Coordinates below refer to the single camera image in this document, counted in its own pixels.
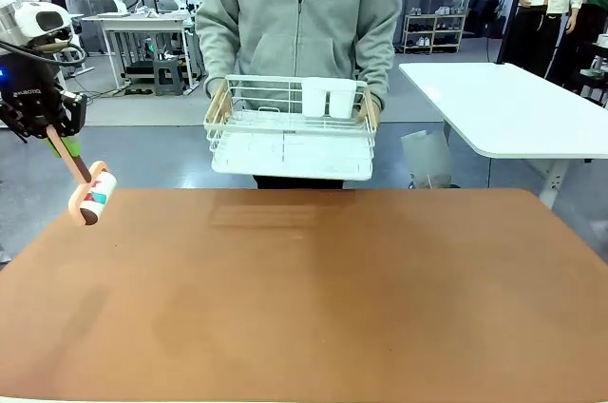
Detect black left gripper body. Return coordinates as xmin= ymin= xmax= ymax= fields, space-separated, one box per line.
xmin=0 ymin=54 xmax=64 ymax=132

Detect pink handled lint roller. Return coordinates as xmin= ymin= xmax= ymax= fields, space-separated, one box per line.
xmin=47 ymin=129 xmax=119 ymax=227

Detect white wire dish rack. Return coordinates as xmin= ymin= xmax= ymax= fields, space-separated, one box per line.
xmin=203 ymin=73 xmax=380 ymax=182

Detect white plastic cutlery holder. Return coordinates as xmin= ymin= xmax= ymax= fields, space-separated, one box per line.
xmin=300 ymin=77 xmax=357 ymax=120

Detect person's left forearm grey sleeve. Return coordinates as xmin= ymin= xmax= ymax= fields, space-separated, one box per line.
xmin=353 ymin=17 xmax=404 ymax=109

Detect person's right forearm grey sleeve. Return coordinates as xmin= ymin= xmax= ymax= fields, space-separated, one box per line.
xmin=195 ymin=17 xmax=243 ymax=99

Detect person's right hand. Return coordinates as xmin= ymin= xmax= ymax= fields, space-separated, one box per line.
xmin=207 ymin=85 xmax=235 ymax=123

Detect person's left hand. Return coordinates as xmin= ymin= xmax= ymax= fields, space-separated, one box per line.
xmin=355 ymin=96 xmax=382 ymax=131

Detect dark grey stool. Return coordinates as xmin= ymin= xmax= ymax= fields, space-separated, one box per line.
xmin=151 ymin=57 xmax=185 ymax=98

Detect white framed background table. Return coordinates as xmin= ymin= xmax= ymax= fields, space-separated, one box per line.
xmin=79 ymin=11 xmax=199 ymax=93

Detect black trousers of person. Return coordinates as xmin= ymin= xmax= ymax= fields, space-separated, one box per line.
xmin=253 ymin=174 xmax=344 ymax=191

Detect grey zip hoodie torso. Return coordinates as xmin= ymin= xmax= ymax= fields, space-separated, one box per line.
xmin=195 ymin=0 xmax=404 ymax=112

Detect grey paper bag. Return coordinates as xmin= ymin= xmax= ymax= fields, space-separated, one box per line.
xmin=400 ymin=129 xmax=453 ymax=189

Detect wooden shoe rack shelf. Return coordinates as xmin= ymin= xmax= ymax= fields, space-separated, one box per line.
xmin=402 ymin=6 xmax=467 ymax=55

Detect black bag on chair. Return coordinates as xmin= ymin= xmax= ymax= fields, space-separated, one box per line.
xmin=467 ymin=0 xmax=504 ymax=39

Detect large white table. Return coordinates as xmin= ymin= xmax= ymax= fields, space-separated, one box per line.
xmin=398 ymin=62 xmax=608 ymax=209

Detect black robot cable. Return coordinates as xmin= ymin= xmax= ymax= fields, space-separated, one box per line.
xmin=0 ymin=36 xmax=88 ymax=67

